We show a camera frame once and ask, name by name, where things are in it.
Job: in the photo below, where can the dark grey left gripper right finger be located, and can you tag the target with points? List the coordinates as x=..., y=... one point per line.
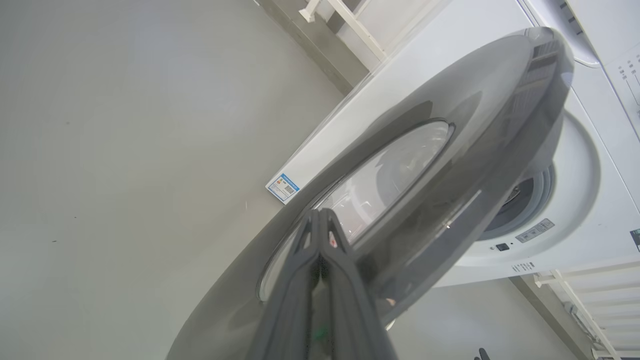
x=350, y=310

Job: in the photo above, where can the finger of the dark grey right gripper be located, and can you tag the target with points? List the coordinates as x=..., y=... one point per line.
x=483, y=355

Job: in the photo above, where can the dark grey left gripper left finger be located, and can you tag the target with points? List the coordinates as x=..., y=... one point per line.
x=290, y=310

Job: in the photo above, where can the dark grey washing machine door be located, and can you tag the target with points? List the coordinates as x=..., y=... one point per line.
x=450, y=90

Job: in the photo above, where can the black door latch slot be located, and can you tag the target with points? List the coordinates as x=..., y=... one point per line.
x=502, y=246

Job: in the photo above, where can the steel washing machine drum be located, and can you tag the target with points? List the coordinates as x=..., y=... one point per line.
x=515, y=195

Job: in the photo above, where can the white front-load washing machine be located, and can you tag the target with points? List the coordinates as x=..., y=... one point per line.
x=575, y=200

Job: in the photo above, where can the printed text notice sticker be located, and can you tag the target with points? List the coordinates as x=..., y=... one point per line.
x=522, y=267

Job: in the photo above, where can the white metal railing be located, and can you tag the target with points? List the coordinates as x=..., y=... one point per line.
x=355, y=30
x=590, y=310

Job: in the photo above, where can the blue energy label sticker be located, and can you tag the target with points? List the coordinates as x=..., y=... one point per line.
x=283, y=187

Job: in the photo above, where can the grey warning sticker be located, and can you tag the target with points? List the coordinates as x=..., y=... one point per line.
x=535, y=230

